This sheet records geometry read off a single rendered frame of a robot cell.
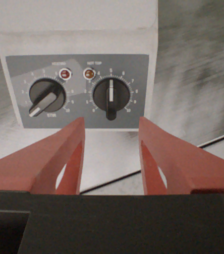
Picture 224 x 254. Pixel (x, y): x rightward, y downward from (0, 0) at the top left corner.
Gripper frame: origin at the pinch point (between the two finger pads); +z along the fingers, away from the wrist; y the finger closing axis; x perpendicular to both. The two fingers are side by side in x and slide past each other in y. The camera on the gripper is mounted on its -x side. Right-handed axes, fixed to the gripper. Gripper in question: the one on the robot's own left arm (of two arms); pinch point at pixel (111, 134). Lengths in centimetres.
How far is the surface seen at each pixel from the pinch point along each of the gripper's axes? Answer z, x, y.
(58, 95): 5.9, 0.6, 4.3
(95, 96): 7.0, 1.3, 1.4
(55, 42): 7.7, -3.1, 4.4
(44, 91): 7.0, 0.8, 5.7
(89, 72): 7.1, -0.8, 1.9
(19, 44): 7.7, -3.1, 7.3
